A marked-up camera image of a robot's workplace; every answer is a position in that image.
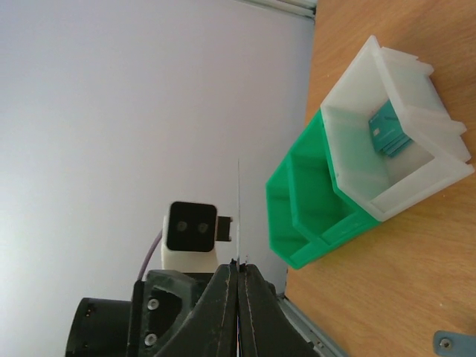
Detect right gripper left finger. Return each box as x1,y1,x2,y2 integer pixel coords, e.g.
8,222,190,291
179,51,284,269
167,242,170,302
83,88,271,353
156,263,238,357

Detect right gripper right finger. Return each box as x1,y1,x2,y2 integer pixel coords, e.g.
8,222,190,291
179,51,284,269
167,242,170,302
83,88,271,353
237,264,317,357

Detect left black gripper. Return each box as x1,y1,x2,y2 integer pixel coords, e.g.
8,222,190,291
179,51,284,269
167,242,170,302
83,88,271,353
65,270,208,356

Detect teal VIP credit card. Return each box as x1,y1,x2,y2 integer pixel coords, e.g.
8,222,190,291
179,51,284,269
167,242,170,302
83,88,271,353
236,158,241,267

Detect teal leather card holder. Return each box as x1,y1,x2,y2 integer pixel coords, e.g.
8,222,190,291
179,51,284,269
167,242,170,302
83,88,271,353
433,330,476,357

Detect green two-compartment bin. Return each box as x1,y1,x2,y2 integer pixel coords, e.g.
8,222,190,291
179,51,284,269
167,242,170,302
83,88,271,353
266,112,380,269

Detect white plastic bin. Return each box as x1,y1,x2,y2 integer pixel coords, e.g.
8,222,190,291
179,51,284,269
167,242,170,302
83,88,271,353
321,36,475,221

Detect left aluminium side rail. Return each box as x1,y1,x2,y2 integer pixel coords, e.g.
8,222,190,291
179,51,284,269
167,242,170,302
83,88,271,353
277,294,349,357

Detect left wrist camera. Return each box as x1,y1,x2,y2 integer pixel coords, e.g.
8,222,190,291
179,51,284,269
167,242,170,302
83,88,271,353
160,201,234,274

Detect left aluminium frame post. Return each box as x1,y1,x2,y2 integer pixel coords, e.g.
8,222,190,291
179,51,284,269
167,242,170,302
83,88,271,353
239,0,318,20

